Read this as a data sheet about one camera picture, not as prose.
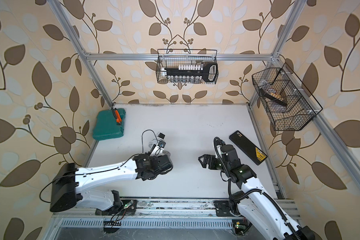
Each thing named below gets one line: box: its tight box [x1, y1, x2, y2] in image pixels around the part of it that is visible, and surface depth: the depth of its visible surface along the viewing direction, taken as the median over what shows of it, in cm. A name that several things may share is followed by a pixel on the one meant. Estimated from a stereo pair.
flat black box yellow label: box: [229, 130, 268, 165], surface depth 96 cm
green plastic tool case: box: [92, 108, 126, 141], surface depth 107 cm
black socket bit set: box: [163, 62, 219, 84], surface depth 86 cm
